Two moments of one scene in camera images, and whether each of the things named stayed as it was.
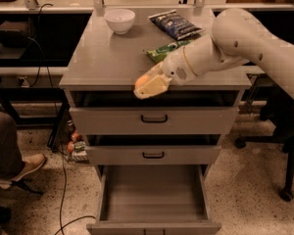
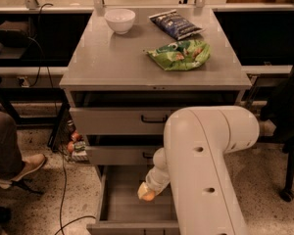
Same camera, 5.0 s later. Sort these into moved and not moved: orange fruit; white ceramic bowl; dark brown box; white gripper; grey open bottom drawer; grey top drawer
Moved: orange fruit; white gripper
Not moved: grey open bottom drawer; grey top drawer; white ceramic bowl; dark brown box
